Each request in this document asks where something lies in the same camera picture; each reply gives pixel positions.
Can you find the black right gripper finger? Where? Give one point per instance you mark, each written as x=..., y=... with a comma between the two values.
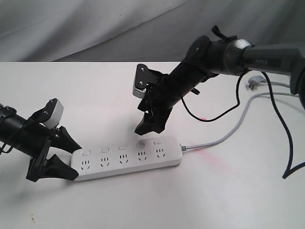
x=145, y=126

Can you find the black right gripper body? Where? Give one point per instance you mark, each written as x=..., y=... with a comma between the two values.
x=160, y=97

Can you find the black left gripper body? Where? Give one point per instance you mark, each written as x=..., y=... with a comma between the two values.
x=36, y=140

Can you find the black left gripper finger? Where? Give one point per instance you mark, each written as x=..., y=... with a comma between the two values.
x=65, y=141
x=56, y=168

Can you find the white five-socket power strip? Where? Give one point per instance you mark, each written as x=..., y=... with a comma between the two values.
x=141, y=154

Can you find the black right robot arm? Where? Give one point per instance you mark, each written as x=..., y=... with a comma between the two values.
x=230, y=55

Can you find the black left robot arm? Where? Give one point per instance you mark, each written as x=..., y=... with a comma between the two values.
x=10, y=124

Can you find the white backdrop cloth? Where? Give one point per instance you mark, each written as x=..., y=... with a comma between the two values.
x=137, y=30

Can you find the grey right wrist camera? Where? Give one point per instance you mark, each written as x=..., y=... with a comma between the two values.
x=143, y=76

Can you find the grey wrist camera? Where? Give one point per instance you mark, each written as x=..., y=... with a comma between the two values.
x=143, y=76
x=55, y=111

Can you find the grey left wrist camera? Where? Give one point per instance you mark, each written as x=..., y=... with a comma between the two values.
x=55, y=111

